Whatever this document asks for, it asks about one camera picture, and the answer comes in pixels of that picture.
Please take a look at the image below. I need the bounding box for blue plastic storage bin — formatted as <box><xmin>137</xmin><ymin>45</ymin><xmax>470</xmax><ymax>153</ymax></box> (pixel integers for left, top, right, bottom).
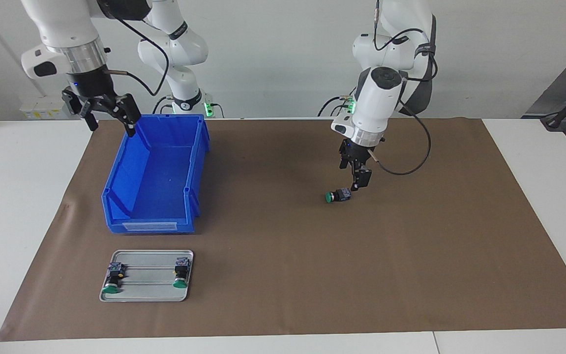
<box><xmin>102</xmin><ymin>114</ymin><xmax>210</xmax><ymax>234</ymax></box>

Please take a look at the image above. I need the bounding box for black base cable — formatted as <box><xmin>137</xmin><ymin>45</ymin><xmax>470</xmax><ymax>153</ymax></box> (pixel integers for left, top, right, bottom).
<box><xmin>318</xmin><ymin>93</ymin><xmax>357</xmax><ymax>118</ymax></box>
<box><xmin>152</xmin><ymin>96</ymin><xmax>174</xmax><ymax>115</ymax></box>

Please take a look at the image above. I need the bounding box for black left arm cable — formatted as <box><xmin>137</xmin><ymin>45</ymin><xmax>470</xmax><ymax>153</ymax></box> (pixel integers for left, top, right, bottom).
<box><xmin>367</xmin><ymin>0</ymin><xmax>438</xmax><ymax>176</ymax></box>

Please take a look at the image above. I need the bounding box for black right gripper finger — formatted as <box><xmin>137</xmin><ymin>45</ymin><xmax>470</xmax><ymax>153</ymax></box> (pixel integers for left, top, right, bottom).
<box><xmin>115</xmin><ymin>93</ymin><xmax>142</xmax><ymax>137</ymax></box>
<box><xmin>61</xmin><ymin>91</ymin><xmax>98</xmax><ymax>132</ymax></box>

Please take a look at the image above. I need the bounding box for green push button switch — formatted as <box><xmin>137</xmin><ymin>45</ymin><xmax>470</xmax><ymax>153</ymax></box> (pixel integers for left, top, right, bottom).
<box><xmin>172</xmin><ymin>257</ymin><xmax>191</xmax><ymax>289</ymax></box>
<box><xmin>102</xmin><ymin>262</ymin><xmax>127</xmax><ymax>295</ymax></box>
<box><xmin>325</xmin><ymin>188</ymin><xmax>352</xmax><ymax>203</ymax></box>

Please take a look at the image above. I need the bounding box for silver metal tray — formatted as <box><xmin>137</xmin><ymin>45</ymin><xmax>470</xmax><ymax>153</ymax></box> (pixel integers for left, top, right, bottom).
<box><xmin>99</xmin><ymin>250</ymin><xmax>194</xmax><ymax>302</ymax></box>

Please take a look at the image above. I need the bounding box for brown paper table mat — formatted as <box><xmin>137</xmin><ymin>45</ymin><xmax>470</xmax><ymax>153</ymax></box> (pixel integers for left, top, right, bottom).
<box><xmin>0</xmin><ymin>118</ymin><xmax>566</xmax><ymax>342</ymax></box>

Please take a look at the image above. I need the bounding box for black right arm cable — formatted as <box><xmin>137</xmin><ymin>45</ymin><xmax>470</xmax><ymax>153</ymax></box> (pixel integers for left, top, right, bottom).
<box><xmin>103</xmin><ymin>10</ymin><xmax>170</xmax><ymax>96</ymax></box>

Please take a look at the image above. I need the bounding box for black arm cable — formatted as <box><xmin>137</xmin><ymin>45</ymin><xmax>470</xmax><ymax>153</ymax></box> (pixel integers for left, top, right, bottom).
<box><xmin>103</xmin><ymin>10</ymin><xmax>170</xmax><ymax>96</ymax></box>
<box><xmin>367</xmin><ymin>0</ymin><xmax>438</xmax><ymax>176</ymax></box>

